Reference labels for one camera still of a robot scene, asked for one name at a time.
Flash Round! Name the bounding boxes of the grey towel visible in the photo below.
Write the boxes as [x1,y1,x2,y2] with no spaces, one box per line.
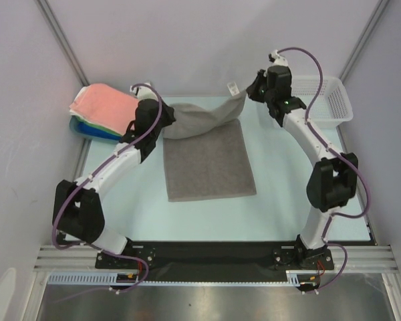
[163,90,257,202]

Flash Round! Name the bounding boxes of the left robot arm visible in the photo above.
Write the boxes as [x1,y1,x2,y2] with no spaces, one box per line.
[52,98,176,268]

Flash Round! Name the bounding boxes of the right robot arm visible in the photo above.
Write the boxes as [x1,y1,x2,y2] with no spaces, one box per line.
[247,66,358,270]

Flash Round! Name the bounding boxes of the pink towel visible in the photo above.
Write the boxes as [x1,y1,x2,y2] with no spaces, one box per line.
[78,84,138,135]

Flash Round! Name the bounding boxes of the green towel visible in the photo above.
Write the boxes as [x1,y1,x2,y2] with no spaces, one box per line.
[84,124,122,137]

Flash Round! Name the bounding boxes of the white perforated plastic basket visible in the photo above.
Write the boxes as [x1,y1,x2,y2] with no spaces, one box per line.
[291,76,354,129]

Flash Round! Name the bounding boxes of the blue towel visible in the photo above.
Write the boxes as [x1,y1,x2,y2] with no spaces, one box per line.
[76,122,121,141]

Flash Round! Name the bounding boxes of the teal plastic tray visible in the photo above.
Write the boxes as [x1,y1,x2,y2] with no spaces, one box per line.
[69,116,121,144]

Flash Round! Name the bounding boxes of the white rounded object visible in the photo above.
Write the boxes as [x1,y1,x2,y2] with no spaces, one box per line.
[0,267,17,321]

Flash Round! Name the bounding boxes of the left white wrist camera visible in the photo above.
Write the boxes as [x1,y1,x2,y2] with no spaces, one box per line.
[129,82,158,101]

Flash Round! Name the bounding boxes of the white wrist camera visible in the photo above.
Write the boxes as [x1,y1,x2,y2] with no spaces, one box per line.
[268,50,288,67]
[129,82,158,101]

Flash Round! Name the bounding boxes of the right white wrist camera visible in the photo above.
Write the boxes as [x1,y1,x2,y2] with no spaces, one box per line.
[268,50,288,67]

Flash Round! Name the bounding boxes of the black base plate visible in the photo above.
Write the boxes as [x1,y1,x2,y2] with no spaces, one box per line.
[95,241,334,280]

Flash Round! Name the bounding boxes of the white slotted cable duct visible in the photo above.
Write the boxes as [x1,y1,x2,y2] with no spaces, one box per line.
[47,271,319,288]

